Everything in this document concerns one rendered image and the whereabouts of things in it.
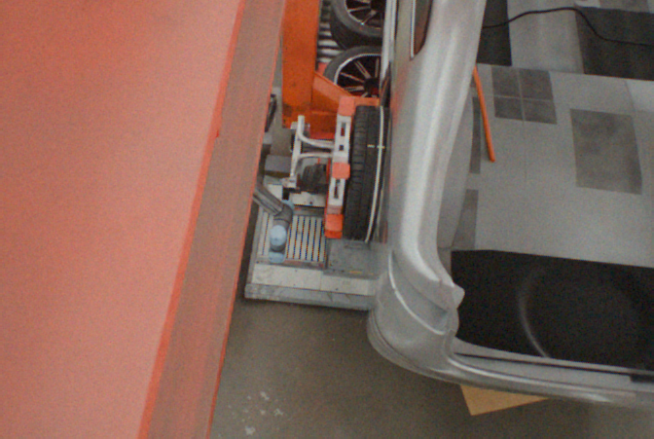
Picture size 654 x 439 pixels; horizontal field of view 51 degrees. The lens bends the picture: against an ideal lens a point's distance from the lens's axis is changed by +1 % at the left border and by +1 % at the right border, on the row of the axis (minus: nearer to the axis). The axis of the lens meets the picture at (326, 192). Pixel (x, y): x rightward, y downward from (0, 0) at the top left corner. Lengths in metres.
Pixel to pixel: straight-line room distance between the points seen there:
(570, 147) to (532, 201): 0.34
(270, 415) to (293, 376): 0.23
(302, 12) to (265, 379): 1.88
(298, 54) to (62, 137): 3.01
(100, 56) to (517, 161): 2.91
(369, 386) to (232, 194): 3.13
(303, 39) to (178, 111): 2.92
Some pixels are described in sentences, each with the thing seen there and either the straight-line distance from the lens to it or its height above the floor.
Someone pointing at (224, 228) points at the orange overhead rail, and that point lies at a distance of 0.61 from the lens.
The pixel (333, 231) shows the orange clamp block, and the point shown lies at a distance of 3.05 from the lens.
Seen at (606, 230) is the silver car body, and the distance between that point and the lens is 3.32.
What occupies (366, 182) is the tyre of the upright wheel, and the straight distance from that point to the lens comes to 2.95.
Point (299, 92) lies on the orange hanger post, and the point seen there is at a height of 0.84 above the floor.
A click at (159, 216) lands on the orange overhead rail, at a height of 3.22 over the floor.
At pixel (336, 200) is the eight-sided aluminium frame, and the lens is 3.02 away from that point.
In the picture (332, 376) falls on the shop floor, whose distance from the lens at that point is 3.71.
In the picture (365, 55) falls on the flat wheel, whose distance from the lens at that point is 4.27.
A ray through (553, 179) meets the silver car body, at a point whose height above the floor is 1.02.
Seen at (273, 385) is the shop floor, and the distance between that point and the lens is 3.68.
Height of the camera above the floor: 3.52
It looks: 57 degrees down
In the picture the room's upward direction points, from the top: 7 degrees clockwise
